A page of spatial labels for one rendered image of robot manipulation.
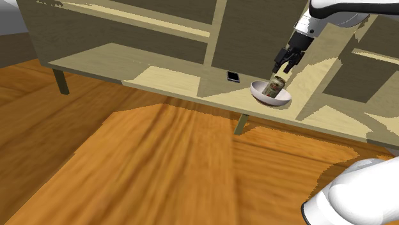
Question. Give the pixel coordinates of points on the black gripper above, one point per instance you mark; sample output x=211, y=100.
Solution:
x=300, y=41

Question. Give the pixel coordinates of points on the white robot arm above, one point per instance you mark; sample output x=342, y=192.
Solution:
x=361, y=196

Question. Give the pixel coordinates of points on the printed metal can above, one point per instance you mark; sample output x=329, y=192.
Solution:
x=273, y=88

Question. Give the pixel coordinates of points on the white bowl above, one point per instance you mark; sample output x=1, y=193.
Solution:
x=271, y=100

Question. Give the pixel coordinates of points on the black phone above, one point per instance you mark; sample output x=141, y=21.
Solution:
x=233, y=76

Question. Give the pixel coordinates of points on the light wooden shelf unit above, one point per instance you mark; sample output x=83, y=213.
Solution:
x=109, y=59

